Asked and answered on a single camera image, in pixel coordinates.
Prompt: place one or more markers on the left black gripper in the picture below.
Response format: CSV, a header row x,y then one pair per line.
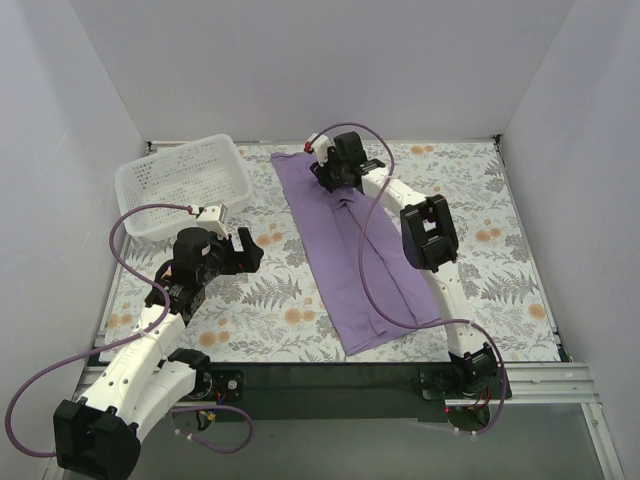
x,y
231,254

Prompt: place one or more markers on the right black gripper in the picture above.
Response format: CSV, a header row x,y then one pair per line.
x,y
329,173

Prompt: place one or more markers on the purple t-shirt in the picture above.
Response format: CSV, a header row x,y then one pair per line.
x,y
370,291

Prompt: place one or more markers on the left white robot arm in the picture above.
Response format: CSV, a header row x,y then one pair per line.
x,y
101,433

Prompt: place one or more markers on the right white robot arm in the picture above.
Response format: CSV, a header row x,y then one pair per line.
x,y
430,244

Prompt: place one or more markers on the floral table mat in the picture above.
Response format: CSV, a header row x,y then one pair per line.
x,y
277,314

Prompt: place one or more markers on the white plastic basket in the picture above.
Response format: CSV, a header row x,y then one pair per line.
x,y
207,171

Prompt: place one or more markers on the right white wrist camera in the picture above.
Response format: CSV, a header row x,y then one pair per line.
x,y
318,145

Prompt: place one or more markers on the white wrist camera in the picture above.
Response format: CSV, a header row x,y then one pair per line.
x,y
211,218
318,145

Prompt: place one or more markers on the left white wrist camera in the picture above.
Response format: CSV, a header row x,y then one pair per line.
x,y
211,218

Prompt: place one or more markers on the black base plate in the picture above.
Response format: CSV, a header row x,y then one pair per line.
x,y
325,391

